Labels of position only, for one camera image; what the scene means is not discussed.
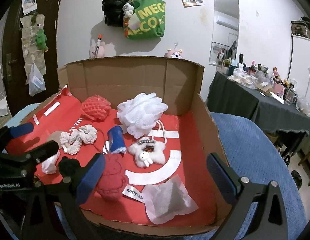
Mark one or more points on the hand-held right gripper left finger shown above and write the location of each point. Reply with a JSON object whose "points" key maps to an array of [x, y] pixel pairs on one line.
{"points": [[91, 177]]}

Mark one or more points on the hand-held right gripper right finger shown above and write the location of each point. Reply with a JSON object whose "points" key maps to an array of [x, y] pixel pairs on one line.
{"points": [[220, 177]]}

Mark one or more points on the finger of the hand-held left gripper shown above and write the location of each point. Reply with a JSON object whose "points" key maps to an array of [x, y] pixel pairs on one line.
{"points": [[20, 129], [45, 148]]}

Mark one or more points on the beige powder puff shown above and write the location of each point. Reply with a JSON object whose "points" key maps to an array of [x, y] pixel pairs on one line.
{"points": [[55, 137]]}

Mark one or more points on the red plush toy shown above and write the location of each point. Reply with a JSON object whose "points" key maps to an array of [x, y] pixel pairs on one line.
{"points": [[112, 177]]}

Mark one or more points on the black scrunchie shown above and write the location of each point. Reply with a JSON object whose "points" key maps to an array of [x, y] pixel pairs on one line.
{"points": [[70, 166]]}

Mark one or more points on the white crochet scrunchie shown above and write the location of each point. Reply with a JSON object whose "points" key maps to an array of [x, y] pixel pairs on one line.
{"points": [[77, 138]]}

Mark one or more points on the blue tissue pack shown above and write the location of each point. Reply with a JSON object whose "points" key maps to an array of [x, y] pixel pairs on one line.
{"points": [[116, 138]]}

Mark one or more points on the white sachet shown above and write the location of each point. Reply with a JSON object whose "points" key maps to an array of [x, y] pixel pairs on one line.
{"points": [[170, 200]]}

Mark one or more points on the white fluffy star plush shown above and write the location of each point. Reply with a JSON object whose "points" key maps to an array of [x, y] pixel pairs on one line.
{"points": [[145, 155]]}

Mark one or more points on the red foam net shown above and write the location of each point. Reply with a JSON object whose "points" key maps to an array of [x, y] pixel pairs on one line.
{"points": [[96, 107]]}

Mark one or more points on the white bath pouf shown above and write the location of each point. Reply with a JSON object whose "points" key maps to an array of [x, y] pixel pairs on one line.
{"points": [[142, 112]]}

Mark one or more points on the brown cardboard box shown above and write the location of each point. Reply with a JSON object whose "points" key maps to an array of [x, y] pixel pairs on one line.
{"points": [[132, 80]]}

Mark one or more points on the red printed shopping bag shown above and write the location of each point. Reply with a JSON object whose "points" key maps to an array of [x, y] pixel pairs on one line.
{"points": [[195, 155]]}

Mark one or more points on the blue fleece blanket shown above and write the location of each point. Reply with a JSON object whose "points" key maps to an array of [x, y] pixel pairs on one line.
{"points": [[257, 167]]}

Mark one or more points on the clear plastic bag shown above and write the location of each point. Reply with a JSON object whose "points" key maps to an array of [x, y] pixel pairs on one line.
{"points": [[36, 82]]}

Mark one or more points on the grey star curtain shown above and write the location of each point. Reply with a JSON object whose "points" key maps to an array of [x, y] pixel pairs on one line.
{"points": [[0, 67]]}

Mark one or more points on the dark chair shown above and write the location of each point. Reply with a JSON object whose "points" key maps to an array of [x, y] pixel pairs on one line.
{"points": [[296, 177]]}

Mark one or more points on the table with dark green cloth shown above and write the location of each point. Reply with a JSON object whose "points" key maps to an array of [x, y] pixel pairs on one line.
{"points": [[245, 100]]}

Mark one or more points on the hanging fabric organiser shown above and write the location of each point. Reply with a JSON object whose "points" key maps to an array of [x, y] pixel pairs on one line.
{"points": [[29, 40]]}

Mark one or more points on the green plush toy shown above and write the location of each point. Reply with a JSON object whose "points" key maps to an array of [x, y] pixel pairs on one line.
{"points": [[41, 40]]}

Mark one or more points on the cluster of cosmetics bottles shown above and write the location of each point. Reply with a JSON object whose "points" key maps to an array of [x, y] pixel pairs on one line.
{"points": [[264, 80]]}

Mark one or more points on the stick with orange tip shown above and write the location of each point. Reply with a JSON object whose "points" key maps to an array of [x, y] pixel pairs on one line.
{"points": [[98, 45]]}

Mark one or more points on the pale pink plush toy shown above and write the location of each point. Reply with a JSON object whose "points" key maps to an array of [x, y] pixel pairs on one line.
{"points": [[102, 48]]}

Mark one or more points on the dark wooden door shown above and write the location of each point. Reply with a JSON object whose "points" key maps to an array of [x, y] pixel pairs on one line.
{"points": [[52, 17]]}

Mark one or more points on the white paper picture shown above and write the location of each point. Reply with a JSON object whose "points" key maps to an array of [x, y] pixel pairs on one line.
{"points": [[29, 2]]}

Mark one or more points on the pink cow plush toy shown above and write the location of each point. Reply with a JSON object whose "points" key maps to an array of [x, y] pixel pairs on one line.
{"points": [[173, 53]]}

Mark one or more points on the white refrigerator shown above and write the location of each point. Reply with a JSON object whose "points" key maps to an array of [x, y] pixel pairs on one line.
{"points": [[302, 62]]}

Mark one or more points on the black bag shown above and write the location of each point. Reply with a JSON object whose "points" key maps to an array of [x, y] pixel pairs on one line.
{"points": [[113, 7]]}

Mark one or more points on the green tote bag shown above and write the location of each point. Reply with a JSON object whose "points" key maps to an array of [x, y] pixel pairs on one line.
{"points": [[147, 20]]}

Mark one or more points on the dark patterned bag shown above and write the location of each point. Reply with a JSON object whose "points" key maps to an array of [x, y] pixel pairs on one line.
{"points": [[301, 28]]}

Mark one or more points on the wall mirror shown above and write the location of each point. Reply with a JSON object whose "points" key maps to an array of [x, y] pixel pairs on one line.
{"points": [[225, 12]]}

